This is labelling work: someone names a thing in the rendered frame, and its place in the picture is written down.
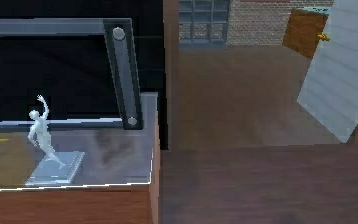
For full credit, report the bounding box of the brown wooden glass-top cabinet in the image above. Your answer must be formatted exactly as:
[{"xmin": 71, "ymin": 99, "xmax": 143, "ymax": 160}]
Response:
[{"xmin": 0, "ymin": 92, "xmax": 162, "ymax": 224}]

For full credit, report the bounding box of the brown wooden room door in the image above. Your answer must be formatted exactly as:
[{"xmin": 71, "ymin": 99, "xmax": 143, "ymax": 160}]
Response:
[{"xmin": 282, "ymin": 8, "xmax": 330, "ymax": 61}]

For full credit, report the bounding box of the black television set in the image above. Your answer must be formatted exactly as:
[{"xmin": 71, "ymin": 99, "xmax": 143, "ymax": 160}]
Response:
[{"xmin": 0, "ymin": 17, "xmax": 145, "ymax": 131}]

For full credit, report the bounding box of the grey paned window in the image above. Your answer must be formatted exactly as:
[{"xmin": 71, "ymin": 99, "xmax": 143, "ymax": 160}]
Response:
[{"xmin": 178, "ymin": 0, "xmax": 232, "ymax": 51}]

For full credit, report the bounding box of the white dancer statuette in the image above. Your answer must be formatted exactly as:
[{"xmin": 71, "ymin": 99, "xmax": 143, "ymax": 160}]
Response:
[{"xmin": 24, "ymin": 94, "xmax": 86, "ymax": 187}]

